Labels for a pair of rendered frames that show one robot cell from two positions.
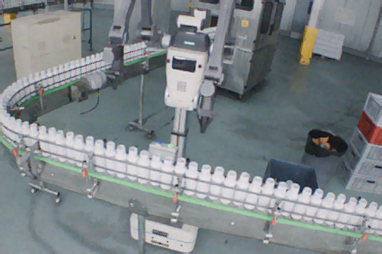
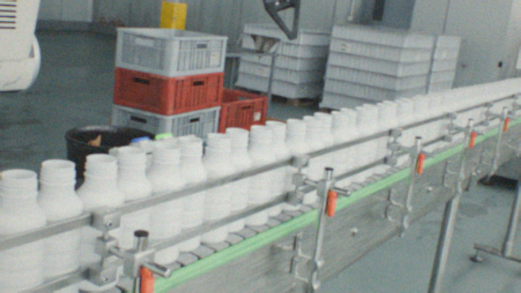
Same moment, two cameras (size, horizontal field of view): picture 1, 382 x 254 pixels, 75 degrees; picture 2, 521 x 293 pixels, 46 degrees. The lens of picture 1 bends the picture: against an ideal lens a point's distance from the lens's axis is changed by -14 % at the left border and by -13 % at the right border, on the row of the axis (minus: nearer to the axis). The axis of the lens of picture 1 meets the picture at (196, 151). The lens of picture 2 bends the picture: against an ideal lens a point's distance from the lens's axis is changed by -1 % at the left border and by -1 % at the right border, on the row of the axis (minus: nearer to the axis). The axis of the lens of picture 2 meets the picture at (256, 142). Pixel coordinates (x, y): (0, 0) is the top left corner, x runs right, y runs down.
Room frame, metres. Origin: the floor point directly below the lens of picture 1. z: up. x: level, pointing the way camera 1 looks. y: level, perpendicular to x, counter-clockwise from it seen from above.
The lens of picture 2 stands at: (0.63, 1.04, 1.38)
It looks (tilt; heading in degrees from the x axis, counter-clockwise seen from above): 13 degrees down; 295
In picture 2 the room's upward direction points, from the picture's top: 7 degrees clockwise
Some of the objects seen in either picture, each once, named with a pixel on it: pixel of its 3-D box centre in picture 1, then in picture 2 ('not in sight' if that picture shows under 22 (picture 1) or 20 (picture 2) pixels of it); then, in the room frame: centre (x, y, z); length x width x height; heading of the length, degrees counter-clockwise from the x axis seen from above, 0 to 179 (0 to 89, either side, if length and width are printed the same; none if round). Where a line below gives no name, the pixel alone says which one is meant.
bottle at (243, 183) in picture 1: (241, 188); (342, 147); (1.01, -0.23, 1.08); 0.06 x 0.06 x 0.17
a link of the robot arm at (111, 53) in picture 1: (114, 46); not in sight; (1.20, 0.42, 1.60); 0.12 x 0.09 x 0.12; 173
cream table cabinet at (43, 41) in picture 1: (47, 48); not in sight; (4.49, 2.86, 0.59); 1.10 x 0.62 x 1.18; 154
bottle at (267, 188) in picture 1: (265, 193); (365, 140); (0.99, -0.35, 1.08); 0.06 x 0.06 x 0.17
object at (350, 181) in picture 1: (363, 175); not in sight; (2.72, -2.14, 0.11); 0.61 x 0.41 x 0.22; 88
